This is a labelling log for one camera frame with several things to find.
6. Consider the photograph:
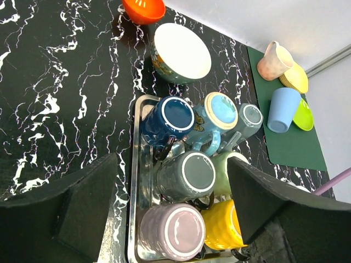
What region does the dark green mat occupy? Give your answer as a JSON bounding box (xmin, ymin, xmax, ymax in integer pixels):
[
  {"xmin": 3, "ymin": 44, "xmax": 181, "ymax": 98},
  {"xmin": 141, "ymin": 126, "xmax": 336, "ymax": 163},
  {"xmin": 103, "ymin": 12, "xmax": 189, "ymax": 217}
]
[{"xmin": 247, "ymin": 47, "xmax": 327, "ymax": 171}]

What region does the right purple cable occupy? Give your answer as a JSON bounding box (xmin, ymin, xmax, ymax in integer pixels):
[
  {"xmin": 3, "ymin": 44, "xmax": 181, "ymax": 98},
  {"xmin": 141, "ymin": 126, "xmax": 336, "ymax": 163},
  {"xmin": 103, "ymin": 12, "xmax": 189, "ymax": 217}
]
[{"xmin": 312, "ymin": 167, "xmax": 351, "ymax": 197}]

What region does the light blue plastic cup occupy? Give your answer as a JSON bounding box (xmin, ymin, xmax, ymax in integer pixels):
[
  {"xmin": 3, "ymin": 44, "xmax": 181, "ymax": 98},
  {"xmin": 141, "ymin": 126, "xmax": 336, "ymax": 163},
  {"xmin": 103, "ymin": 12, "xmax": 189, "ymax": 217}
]
[{"xmin": 267, "ymin": 87, "xmax": 301, "ymax": 133}]

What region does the blue butterfly mug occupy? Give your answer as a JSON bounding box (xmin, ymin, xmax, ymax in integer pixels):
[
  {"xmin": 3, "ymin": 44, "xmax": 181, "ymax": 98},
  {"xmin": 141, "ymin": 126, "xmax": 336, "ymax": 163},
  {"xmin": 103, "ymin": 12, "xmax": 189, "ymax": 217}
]
[{"xmin": 184, "ymin": 92, "xmax": 238, "ymax": 157}]

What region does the mauve grey mug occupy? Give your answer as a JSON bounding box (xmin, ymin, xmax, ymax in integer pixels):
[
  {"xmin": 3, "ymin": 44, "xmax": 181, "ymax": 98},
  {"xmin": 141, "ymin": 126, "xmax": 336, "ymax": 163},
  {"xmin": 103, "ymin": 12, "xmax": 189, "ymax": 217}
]
[{"xmin": 139, "ymin": 203, "xmax": 206, "ymax": 261}]

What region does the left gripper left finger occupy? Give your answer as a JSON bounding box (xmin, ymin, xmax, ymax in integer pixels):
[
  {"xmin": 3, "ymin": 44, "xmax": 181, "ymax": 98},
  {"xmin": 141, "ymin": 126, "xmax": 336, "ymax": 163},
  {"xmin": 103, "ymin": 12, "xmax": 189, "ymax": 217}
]
[{"xmin": 1, "ymin": 153, "xmax": 117, "ymax": 262}]

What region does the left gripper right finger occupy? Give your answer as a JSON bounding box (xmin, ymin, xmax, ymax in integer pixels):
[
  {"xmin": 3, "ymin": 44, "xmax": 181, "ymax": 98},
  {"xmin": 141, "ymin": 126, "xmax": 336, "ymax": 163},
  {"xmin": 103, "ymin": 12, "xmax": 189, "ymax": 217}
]
[{"xmin": 227, "ymin": 157, "xmax": 350, "ymax": 262}]

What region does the lime green plate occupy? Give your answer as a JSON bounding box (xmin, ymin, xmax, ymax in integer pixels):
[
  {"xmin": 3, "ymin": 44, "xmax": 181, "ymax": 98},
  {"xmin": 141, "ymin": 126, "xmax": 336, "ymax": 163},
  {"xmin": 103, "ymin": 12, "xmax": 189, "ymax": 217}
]
[{"xmin": 293, "ymin": 98, "xmax": 314, "ymax": 132}]

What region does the pink cup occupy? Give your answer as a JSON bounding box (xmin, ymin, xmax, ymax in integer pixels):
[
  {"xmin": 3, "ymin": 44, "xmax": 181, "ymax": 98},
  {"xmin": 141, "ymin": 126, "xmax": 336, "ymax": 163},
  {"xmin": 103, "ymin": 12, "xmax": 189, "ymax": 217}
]
[{"xmin": 257, "ymin": 41, "xmax": 295, "ymax": 81}]

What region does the white green bowl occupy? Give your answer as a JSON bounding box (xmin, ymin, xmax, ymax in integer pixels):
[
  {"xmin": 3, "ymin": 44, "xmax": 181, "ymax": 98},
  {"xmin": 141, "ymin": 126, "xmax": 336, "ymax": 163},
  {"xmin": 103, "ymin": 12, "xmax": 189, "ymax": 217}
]
[{"xmin": 150, "ymin": 23, "xmax": 212, "ymax": 84}]

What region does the dark green mug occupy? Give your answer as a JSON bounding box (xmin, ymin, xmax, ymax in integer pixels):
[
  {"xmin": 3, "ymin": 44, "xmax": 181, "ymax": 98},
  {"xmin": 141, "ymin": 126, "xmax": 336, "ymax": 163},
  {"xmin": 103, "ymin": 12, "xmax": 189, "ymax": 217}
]
[{"xmin": 156, "ymin": 150, "xmax": 216, "ymax": 210}]

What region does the yellow mug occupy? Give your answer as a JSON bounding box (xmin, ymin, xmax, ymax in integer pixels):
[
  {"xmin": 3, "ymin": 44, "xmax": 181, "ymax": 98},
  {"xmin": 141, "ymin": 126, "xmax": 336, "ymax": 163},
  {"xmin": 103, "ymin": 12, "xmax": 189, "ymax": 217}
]
[{"xmin": 201, "ymin": 199, "xmax": 247, "ymax": 250}]

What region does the silver metal tray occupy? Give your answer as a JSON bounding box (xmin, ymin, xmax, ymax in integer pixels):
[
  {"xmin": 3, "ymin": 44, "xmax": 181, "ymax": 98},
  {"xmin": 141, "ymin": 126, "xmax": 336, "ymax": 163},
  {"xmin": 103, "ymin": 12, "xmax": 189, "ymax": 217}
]
[{"xmin": 127, "ymin": 95, "xmax": 236, "ymax": 262}]

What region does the grey blue faceted mug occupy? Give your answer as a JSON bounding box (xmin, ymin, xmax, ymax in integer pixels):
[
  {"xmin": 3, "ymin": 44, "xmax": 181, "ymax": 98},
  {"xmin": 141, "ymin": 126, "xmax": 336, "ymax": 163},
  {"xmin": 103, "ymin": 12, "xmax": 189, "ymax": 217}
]
[{"xmin": 217, "ymin": 103, "xmax": 263, "ymax": 153}]

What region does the light green mug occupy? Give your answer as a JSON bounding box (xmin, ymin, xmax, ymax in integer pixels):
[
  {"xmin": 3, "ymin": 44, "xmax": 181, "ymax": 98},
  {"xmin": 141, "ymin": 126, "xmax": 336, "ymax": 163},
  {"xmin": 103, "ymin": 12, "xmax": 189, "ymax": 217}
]
[{"xmin": 211, "ymin": 152, "xmax": 249, "ymax": 197}]

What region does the dark blue mug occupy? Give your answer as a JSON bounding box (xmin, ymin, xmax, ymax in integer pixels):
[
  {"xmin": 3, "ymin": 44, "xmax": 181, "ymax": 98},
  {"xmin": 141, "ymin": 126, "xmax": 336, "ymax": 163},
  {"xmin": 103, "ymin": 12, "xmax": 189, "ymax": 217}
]
[{"xmin": 141, "ymin": 96, "xmax": 195, "ymax": 161}]

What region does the orange bowl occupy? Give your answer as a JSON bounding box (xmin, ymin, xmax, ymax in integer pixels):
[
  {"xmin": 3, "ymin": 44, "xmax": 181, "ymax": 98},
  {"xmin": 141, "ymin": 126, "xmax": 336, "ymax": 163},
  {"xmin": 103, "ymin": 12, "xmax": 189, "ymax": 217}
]
[{"xmin": 122, "ymin": 0, "xmax": 166, "ymax": 25}]

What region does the yellow square bowl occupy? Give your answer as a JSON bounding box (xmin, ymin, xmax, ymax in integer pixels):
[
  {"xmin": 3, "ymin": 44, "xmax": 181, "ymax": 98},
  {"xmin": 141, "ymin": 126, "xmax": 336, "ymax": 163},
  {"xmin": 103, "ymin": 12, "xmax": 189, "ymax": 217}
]
[{"xmin": 279, "ymin": 62, "xmax": 309, "ymax": 94}]

